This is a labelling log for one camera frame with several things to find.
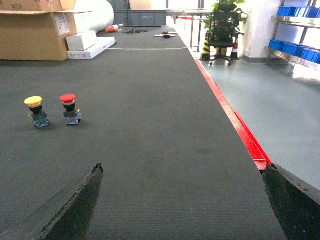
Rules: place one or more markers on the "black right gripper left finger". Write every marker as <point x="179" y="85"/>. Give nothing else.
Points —
<point x="66" y="216"/>

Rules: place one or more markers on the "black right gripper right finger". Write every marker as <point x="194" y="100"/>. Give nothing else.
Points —
<point x="295" y="203"/>

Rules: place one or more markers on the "steel shelf rack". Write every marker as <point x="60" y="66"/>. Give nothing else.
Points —
<point x="295" y="35"/>

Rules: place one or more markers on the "red mushroom push button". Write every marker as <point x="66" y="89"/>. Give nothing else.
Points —
<point x="72" y="115"/>

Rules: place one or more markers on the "yellow mushroom push button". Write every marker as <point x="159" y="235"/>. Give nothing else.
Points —
<point x="39" y="117"/>

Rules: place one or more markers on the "small white box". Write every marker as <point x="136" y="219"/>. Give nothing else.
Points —
<point x="81" y="41"/>

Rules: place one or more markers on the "flat white box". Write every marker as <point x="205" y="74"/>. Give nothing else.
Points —
<point x="102" y="44"/>

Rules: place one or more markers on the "yellow black traffic cone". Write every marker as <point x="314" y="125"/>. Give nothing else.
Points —
<point x="206" y="52"/>

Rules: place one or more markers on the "large brown cardboard box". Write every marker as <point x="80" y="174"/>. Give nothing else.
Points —
<point x="36" y="30"/>

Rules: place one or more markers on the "green potted plant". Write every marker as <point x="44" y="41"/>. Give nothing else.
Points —
<point x="229" y="5"/>

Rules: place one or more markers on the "orange white object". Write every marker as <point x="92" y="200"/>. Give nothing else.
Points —
<point x="114" y="28"/>

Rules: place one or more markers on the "black office chair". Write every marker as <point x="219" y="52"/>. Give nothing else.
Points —
<point x="223" y="34"/>

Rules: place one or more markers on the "large white foam roll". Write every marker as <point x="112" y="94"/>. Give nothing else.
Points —
<point x="96" y="15"/>

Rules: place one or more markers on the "red conveyor side rail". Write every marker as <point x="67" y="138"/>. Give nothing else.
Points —
<point x="254" y="148"/>

